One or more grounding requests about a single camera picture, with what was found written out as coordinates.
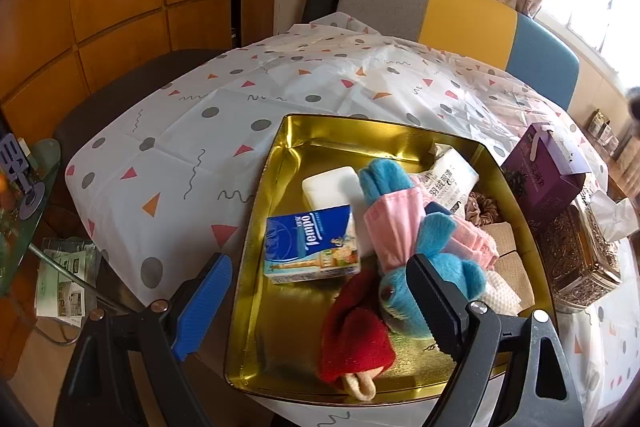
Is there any gold metal tin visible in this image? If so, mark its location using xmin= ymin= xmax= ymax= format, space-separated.
xmin=222 ymin=113 xmax=558 ymax=404

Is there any ornate gold tissue box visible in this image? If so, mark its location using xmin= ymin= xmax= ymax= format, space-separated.
xmin=537 ymin=189 xmax=640 ymax=314

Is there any purple cardboard box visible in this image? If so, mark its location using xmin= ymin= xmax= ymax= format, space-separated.
xmin=501 ymin=122 xmax=592 ymax=235

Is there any beige elastic bandage roll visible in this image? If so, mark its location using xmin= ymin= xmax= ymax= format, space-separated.
xmin=482 ymin=222 xmax=536 ymax=310

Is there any grey yellow blue sofa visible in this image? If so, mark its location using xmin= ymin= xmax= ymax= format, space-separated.
xmin=337 ymin=0 xmax=581 ymax=112

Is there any white foam sponge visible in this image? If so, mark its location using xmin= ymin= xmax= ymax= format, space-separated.
xmin=301 ymin=165 xmax=376 ymax=258

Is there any pink knitted sock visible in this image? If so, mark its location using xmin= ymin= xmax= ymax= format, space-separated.
xmin=445 ymin=222 xmax=498 ymax=270

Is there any white wipes packet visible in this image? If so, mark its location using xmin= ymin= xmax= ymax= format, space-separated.
xmin=410 ymin=144 xmax=479 ymax=215

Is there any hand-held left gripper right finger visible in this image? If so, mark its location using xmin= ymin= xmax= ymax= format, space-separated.
xmin=406 ymin=253 xmax=586 ymax=427

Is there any glass side table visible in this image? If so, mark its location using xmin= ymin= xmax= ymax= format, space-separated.
xmin=0 ymin=137 xmax=106 ymax=348

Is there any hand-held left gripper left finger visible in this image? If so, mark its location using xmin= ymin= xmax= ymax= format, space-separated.
xmin=65 ymin=252 xmax=233 ymax=427

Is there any blue milk carton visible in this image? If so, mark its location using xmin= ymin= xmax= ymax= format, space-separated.
xmin=265 ymin=204 xmax=362 ymax=284

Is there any purple phone stand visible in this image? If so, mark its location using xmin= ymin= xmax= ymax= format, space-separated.
xmin=0 ymin=132 xmax=47 ymax=220

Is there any patterned plastic tablecloth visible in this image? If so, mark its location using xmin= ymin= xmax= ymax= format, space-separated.
xmin=64 ymin=9 xmax=640 ymax=427

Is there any blue plush toy pink dress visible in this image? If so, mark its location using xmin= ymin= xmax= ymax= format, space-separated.
xmin=357 ymin=158 xmax=487 ymax=340

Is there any stack of printed papers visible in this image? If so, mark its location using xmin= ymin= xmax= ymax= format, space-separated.
xmin=34 ymin=237 xmax=98 ymax=328

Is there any desktop cosmetics organizer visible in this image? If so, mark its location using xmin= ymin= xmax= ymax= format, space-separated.
xmin=587 ymin=107 xmax=636 ymax=162

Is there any pink satin scrunchie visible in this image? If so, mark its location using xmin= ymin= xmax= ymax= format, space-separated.
xmin=462 ymin=192 xmax=508 ymax=228

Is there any red knitted doll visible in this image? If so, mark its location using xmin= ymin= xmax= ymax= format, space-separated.
xmin=318 ymin=268 xmax=393 ymax=402

